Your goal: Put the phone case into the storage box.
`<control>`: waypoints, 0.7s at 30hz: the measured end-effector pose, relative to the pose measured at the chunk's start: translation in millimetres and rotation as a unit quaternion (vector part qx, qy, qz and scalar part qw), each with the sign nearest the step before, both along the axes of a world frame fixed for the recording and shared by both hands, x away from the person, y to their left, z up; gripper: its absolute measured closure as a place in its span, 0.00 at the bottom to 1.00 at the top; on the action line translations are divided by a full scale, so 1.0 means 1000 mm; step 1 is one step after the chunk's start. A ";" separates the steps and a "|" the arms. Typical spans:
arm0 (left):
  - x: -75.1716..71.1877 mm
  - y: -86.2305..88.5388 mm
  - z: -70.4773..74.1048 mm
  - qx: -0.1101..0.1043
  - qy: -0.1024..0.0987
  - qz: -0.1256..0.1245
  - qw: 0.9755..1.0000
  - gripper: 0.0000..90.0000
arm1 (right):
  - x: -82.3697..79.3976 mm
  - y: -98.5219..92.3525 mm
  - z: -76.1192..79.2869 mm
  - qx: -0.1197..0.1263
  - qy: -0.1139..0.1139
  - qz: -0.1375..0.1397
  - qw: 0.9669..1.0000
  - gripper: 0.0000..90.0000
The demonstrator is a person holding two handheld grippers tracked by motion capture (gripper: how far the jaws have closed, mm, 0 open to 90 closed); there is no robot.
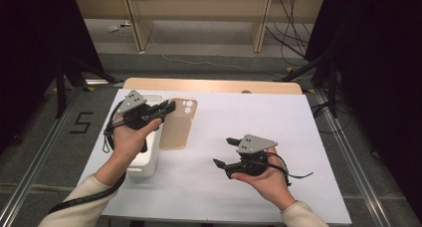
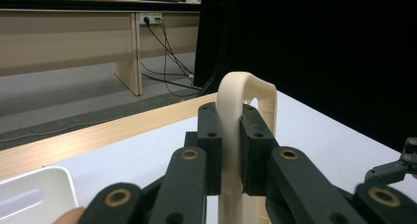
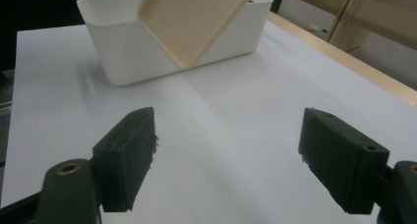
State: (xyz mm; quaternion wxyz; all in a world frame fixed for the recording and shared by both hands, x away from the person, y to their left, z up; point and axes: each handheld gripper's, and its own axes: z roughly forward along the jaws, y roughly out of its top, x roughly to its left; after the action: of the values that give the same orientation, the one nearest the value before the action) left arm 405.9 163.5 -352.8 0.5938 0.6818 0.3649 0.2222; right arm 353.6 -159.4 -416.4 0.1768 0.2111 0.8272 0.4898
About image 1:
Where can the person's left hand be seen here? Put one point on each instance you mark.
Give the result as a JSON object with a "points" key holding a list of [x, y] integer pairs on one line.
{"points": [[129, 142]]}

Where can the beige phone case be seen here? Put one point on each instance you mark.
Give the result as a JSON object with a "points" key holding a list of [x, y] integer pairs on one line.
{"points": [[177, 130]]}

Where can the light wooden table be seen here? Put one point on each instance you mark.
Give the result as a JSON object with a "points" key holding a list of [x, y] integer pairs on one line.
{"points": [[212, 86]]}

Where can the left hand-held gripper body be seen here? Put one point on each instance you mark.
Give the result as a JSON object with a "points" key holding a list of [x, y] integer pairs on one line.
{"points": [[134, 111]]}

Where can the dark curtain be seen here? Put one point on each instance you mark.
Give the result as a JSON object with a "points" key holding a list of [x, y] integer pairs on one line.
{"points": [[381, 71], [30, 54]]}

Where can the light wooden shelf unit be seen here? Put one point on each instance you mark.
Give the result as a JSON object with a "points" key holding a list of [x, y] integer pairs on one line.
{"points": [[199, 6]]}

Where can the aluminium floor rail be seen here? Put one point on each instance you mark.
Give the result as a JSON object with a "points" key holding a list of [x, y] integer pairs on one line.
{"points": [[351, 160], [36, 160]]}

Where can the white table cover sheet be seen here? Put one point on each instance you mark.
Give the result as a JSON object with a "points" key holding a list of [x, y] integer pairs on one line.
{"points": [[199, 187]]}

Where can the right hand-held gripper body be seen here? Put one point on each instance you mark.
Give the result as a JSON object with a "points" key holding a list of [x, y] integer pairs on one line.
{"points": [[253, 154]]}

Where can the white plastic storage box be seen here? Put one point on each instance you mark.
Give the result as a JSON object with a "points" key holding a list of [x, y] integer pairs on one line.
{"points": [[146, 160]]}

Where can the person's right hand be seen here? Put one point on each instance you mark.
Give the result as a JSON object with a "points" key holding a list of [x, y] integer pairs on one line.
{"points": [[270, 183]]}

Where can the small grey floor object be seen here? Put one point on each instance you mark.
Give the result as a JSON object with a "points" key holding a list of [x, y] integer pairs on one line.
{"points": [[112, 28]]}

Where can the black metal stand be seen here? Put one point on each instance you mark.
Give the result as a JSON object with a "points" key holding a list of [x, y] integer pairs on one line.
{"points": [[60, 87], [332, 87]]}

